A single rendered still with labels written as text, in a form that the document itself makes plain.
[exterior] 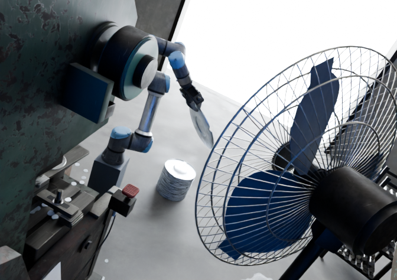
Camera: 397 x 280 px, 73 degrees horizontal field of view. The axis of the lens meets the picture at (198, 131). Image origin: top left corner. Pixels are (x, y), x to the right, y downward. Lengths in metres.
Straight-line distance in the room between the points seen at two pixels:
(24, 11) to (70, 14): 0.11
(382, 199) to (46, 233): 0.95
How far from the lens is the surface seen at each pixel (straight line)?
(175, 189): 2.34
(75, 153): 1.30
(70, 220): 1.08
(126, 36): 0.69
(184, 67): 1.29
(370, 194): 0.58
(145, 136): 1.74
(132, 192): 1.20
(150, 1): 5.81
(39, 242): 1.06
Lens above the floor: 1.54
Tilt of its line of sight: 24 degrees down
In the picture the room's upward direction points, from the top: 24 degrees clockwise
